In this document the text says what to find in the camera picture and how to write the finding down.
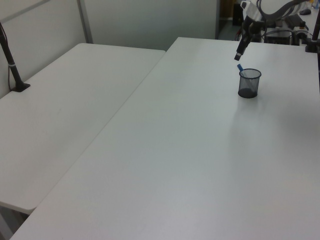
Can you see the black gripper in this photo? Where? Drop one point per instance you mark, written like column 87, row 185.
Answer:
column 246, row 32

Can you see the blue and white marker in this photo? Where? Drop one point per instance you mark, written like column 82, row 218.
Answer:
column 240, row 66

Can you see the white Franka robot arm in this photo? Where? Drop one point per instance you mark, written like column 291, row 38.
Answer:
column 252, row 11

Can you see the black mesh pen cup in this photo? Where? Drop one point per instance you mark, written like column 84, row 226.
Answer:
column 250, row 93

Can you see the black control box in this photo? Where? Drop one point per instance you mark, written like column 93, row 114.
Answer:
column 278, row 39

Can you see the black flat desk device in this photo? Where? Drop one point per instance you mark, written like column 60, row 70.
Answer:
column 295, row 19

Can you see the dark computer mouse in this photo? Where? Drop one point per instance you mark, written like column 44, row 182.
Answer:
column 305, row 11

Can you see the black clamp mounted pole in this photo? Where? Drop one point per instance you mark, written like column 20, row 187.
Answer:
column 315, row 32

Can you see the white side table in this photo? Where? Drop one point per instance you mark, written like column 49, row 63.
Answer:
column 62, row 112

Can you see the grey partition post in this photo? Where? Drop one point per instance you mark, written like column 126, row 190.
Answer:
column 85, row 25

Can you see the black camera stand pole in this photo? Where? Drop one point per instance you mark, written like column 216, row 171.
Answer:
column 13, row 65

